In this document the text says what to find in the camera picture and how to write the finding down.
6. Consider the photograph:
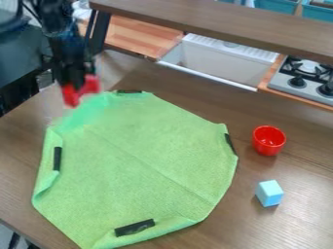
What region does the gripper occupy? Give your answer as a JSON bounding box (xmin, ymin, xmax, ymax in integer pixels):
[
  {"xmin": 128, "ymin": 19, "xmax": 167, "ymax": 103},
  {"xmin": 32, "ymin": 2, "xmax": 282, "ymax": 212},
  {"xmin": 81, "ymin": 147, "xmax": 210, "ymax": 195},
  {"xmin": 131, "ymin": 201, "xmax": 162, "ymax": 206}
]
[{"xmin": 52, "ymin": 57, "xmax": 103, "ymax": 109}]

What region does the green cloth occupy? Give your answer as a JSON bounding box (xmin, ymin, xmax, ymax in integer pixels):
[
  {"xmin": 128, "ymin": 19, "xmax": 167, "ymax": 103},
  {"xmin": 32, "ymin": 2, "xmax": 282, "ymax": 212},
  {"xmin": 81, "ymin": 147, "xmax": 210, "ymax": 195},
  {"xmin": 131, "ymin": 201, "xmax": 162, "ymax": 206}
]
[{"xmin": 29, "ymin": 89, "xmax": 241, "ymax": 249}]

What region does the toy sink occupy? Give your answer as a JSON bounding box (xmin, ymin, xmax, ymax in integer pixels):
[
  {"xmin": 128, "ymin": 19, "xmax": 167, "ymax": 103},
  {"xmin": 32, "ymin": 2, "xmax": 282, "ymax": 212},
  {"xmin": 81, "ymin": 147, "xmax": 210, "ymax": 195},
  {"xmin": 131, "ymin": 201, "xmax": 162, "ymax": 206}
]
[{"xmin": 156, "ymin": 32, "xmax": 281, "ymax": 93}]

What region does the wooden shelf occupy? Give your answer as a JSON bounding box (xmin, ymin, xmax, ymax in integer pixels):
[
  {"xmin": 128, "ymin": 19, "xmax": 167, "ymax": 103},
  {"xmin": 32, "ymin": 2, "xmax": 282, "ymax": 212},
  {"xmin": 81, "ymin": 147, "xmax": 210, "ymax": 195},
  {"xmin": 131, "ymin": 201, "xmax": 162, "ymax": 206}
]
[{"xmin": 87, "ymin": 0, "xmax": 333, "ymax": 66}]

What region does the red cup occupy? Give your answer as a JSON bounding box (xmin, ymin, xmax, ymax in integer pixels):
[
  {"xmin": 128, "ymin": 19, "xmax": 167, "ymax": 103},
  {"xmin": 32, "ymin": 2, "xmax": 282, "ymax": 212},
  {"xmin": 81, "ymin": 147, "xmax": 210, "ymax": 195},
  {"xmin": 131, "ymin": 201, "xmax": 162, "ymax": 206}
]
[{"xmin": 250, "ymin": 124, "xmax": 288, "ymax": 158}]

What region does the teal bin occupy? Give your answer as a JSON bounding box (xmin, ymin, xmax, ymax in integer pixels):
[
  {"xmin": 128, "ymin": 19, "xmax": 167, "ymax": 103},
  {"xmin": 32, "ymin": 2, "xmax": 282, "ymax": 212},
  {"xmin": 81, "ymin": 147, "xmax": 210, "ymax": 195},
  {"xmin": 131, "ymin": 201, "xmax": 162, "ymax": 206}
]
[
  {"xmin": 252, "ymin": 0, "xmax": 302, "ymax": 16},
  {"xmin": 300, "ymin": 0, "xmax": 333, "ymax": 24}
]

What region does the light blue block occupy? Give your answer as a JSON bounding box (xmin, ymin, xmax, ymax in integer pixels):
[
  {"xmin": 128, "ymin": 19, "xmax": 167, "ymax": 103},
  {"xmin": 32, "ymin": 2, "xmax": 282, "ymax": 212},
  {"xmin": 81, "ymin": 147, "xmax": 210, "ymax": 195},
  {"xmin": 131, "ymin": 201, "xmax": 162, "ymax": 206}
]
[{"xmin": 253, "ymin": 179, "xmax": 286, "ymax": 208}]

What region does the toy stove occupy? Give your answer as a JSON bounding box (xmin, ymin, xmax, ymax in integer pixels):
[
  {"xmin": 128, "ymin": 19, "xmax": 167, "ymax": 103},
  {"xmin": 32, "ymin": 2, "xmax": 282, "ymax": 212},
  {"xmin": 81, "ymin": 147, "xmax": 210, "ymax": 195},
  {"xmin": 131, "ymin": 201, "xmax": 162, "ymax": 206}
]
[{"xmin": 266, "ymin": 55, "xmax": 333, "ymax": 108}]

